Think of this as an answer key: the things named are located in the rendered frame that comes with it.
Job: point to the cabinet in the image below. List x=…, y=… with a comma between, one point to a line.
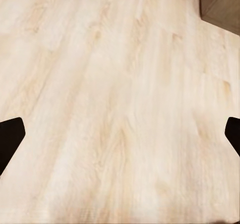
x=224, y=14

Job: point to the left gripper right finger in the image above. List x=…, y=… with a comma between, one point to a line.
x=232, y=132

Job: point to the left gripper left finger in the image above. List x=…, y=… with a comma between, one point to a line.
x=12, y=132

